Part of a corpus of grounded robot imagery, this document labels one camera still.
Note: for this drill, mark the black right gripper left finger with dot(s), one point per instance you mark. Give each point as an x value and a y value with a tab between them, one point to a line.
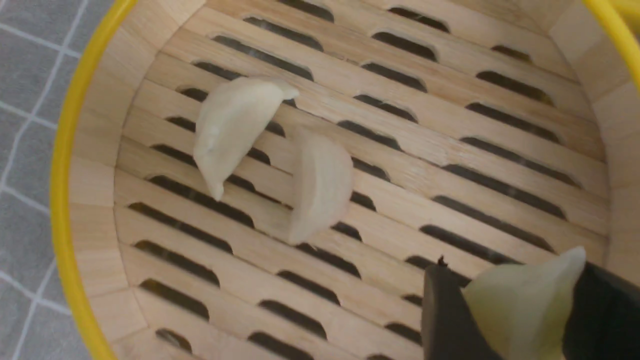
449	330

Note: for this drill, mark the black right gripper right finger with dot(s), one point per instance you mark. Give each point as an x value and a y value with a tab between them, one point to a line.
604	323

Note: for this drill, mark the pale green dumpling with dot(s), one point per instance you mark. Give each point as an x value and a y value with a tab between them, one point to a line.
522	309

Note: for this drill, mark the white dumpling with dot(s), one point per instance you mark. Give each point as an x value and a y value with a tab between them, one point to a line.
230	120
323	181

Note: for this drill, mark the bamboo steamer tray yellow rim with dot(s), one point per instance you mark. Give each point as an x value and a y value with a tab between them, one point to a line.
489	132

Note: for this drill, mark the grey checked tablecloth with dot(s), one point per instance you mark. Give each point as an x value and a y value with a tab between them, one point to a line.
41	43

